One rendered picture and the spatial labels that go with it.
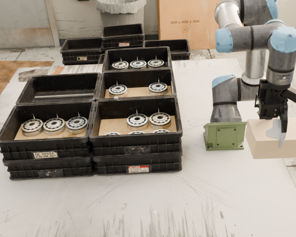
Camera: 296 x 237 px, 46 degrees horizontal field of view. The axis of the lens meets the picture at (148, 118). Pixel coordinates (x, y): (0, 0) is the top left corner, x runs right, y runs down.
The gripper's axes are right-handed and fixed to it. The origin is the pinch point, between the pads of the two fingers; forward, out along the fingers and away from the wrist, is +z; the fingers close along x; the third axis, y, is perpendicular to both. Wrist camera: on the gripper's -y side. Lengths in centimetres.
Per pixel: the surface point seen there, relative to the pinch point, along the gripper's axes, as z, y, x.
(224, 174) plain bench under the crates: 40.3, 10.1, -23.4
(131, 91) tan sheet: 27, 54, -78
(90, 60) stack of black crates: 72, 104, -217
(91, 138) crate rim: 17, 67, -24
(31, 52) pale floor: 108, 204, -329
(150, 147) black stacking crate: 25, 43, -25
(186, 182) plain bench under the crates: 40, 28, -19
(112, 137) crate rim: 17, 58, -24
